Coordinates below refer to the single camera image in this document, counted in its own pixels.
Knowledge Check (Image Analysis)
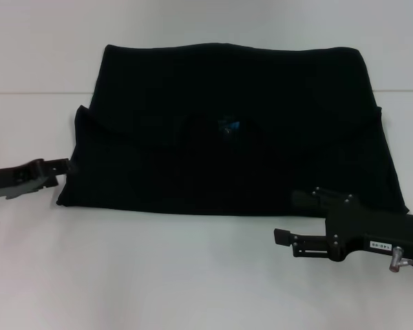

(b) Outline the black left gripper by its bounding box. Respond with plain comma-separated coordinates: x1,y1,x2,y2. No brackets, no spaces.
0,157,73,202

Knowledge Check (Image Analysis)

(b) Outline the black shirt with FREE print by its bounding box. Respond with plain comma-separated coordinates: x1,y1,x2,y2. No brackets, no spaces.
54,43,410,217

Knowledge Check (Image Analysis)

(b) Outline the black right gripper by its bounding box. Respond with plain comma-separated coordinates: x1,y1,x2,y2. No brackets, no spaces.
274,187,413,261

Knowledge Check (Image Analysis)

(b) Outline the silver right wrist connector plug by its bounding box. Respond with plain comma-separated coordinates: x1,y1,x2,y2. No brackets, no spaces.
388,245,413,275

